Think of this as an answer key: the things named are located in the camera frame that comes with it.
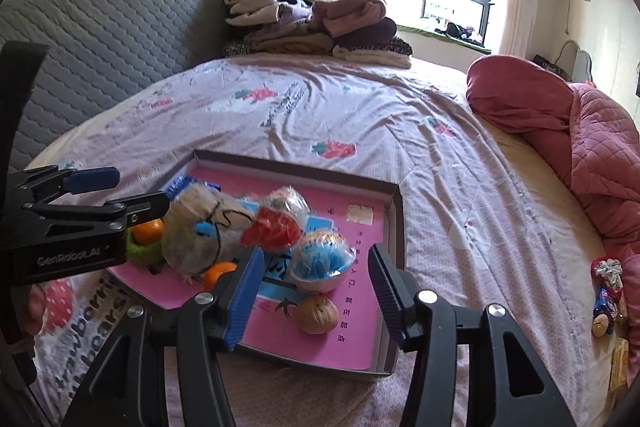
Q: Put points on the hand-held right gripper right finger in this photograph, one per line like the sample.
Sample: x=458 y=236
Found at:
x=385 y=297

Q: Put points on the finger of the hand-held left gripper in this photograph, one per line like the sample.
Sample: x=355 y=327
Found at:
x=145 y=206
x=92 y=179

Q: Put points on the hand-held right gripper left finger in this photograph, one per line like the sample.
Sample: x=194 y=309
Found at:
x=245 y=297

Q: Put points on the orange tangerine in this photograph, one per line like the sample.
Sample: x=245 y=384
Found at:
x=149 y=231
x=217 y=274

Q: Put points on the small blue carton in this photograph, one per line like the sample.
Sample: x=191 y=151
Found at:
x=182 y=187

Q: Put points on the brown walnut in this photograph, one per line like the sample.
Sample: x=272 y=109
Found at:
x=318 y=314

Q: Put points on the red and white egg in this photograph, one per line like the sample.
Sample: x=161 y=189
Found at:
x=272 y=227

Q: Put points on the blue and white egg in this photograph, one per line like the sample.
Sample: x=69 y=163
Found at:
x=320 y=257

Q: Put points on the pink box lid tray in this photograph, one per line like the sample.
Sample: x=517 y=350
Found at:
x=300 y=173

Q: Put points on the pink and blue book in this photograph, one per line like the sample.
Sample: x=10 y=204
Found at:
x=345 y=337

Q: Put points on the grey quilted headboard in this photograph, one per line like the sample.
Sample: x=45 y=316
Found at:
x=100 y=47

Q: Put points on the small colourful doll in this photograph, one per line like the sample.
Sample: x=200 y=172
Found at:
x=606 y=297

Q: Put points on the pile of folded clothes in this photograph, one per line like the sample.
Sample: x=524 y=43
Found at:
x=310 y=27

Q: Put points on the yellow packet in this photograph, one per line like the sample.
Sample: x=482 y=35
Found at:
x=620 y=364

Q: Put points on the pink quilted quilt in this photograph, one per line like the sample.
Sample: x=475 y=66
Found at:
x=590 y=142

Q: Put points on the green window seat cushion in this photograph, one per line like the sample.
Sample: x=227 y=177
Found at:
x=425 y=38

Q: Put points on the dark clothes heap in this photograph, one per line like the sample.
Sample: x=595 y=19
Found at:
x=457 y=32

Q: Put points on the dark bag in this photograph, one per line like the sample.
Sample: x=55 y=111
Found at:
x=550 y=67

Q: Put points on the white chair back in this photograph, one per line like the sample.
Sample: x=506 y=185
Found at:
x=580 y=57

